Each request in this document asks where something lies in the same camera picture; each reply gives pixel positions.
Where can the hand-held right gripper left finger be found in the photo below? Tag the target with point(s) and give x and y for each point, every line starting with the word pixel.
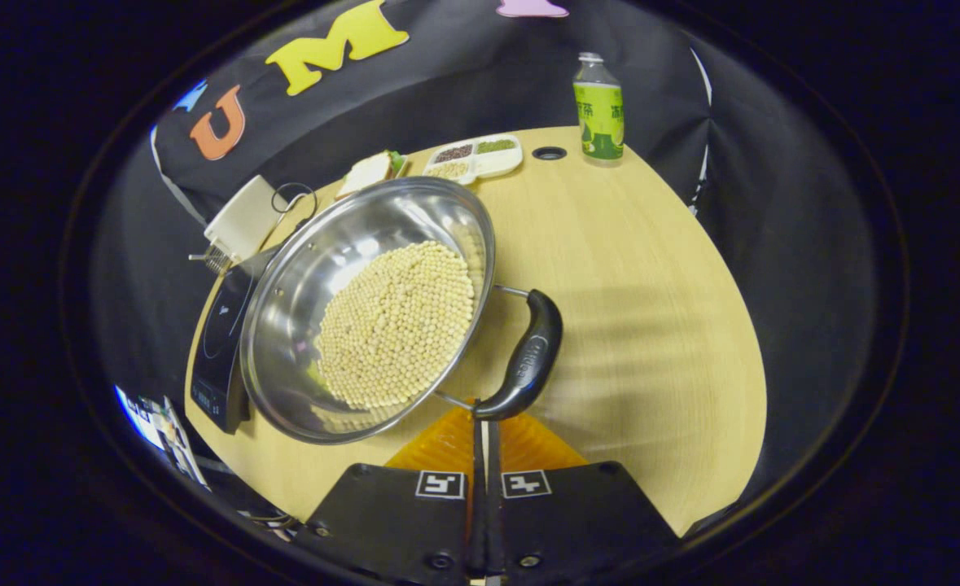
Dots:
pixel 398 529

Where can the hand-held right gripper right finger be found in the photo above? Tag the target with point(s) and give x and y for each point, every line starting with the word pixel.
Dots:
pixel 585 529

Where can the black induction cooktop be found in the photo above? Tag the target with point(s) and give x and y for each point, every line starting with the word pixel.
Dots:
pixel 219 342

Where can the stainless steel pot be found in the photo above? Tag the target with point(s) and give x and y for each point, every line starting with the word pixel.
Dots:
pixel 325 252

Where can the pile of soybeans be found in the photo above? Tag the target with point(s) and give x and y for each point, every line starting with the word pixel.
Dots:
pixel 398 325

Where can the white toaster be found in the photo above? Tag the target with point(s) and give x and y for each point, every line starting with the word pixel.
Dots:
pixel 243 220

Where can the sandwich on plate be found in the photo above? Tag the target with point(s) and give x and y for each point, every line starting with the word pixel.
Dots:
pixel 366 172

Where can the white divided bean tray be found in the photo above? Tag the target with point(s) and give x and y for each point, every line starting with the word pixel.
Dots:
pixel 496 159

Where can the green label drink bottle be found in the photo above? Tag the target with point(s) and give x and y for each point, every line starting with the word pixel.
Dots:
pixel 599 114

